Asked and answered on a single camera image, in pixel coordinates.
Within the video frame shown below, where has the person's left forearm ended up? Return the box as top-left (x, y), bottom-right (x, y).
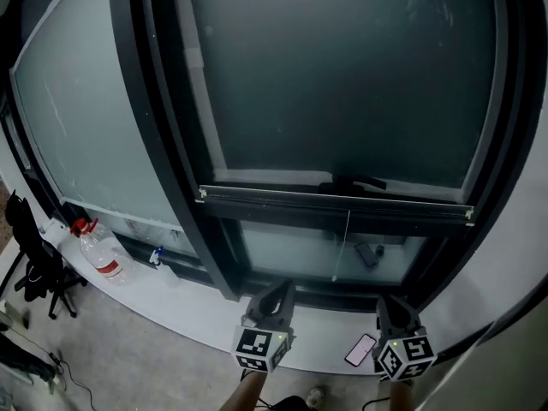
top-left (220, 370), bottom-right (266, 411)

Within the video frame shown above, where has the black window handle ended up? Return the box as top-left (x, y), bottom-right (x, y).
top-left (319, 174), bottom-right (388, 194)

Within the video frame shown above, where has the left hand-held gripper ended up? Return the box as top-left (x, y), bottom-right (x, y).
top-left (230, 278), bottom-right (297, 374)

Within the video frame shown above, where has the person's right forearm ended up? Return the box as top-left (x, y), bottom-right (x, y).
top-left (388, 381), bottom-right (415, 411)

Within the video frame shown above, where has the white pull cord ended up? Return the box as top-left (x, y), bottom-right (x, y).
top-left (331, 210), bottom-right (352, 283)

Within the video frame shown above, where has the black smartphone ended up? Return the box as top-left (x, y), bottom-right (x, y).
top-left (344, 333), bottom-right (378, 367)

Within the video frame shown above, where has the large clear water bottle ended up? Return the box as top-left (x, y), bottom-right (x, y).
top-left (70, 217), bottom-right (136, 286)

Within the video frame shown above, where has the clear spray bottle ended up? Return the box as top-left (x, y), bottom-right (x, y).
top-left (148, 245), bottom-right (182, 289)

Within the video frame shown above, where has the grey metal locker cabinet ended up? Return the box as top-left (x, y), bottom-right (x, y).
top-left (417, 289), bottom-right (548, 411)

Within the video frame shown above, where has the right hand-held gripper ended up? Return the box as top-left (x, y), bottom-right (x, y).
top-left (371, 294), bottom-right (438, 384)

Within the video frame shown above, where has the black office chair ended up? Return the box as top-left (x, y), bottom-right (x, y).
top-left (3, 189), bottom-right (89, 320)

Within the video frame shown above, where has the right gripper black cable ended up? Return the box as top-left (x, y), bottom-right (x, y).
top-left (362, 395), bottom-right (391, 411)

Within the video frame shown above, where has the dark grey roller blind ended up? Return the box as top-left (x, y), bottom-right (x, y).
top-left (170, 0), bottom-right (515, 227)

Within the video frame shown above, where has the black framed frosted window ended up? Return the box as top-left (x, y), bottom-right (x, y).
top-left (0, 0), bottom-right (548, 316)

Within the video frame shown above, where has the black floor cable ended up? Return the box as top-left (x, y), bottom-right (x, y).
top-left (46, 351), bottom-right (99, 411)

